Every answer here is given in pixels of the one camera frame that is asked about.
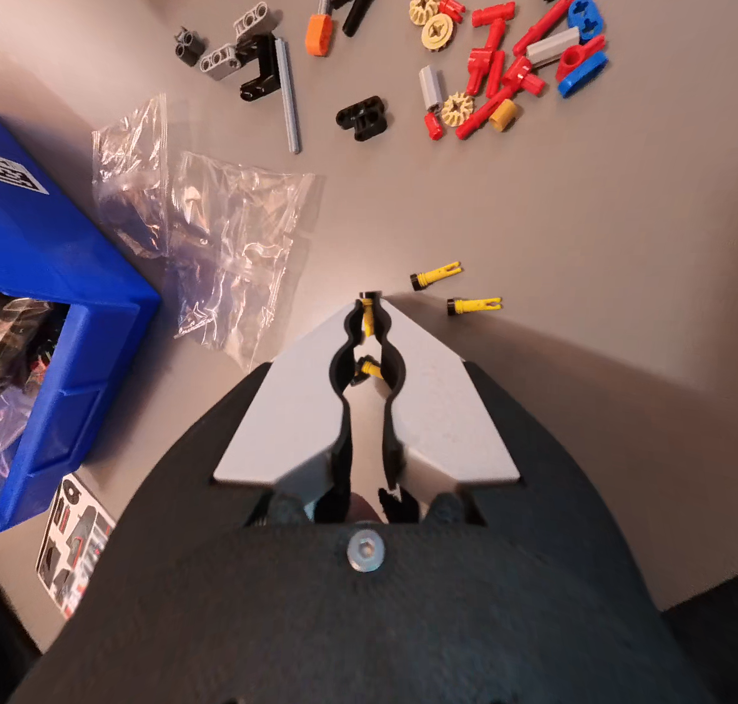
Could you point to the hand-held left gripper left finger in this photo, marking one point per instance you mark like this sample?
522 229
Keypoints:
288 421

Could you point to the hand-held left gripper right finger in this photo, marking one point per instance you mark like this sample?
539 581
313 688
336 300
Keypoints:
455 421

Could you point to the yellow lego pin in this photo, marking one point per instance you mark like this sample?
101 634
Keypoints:
369 368
435 277
473 306
369 323

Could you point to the lego sticker sheet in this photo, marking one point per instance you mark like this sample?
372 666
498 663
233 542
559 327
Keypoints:
75 548

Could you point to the clear bags with lego parts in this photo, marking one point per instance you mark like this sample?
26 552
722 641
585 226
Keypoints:
29 358

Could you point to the black double lego connector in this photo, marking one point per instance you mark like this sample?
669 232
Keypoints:
363 117

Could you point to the black angled lego liftarm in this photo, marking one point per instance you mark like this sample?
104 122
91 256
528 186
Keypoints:
262 69

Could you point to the grey lego beam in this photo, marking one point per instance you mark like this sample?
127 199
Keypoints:
252 20
219 61

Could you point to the dark grey lego connector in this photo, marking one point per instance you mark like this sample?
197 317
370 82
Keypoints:
190 46

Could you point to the orange lego connector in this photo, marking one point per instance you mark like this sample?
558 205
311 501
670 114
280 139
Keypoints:
320 35

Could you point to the pile of small lego pieces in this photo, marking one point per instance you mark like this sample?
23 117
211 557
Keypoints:
437 30

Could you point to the empty clear plastic bag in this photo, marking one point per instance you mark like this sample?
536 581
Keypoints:
236 254
130 185

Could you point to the blue plastic bin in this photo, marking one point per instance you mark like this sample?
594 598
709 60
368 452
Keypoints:
57 289

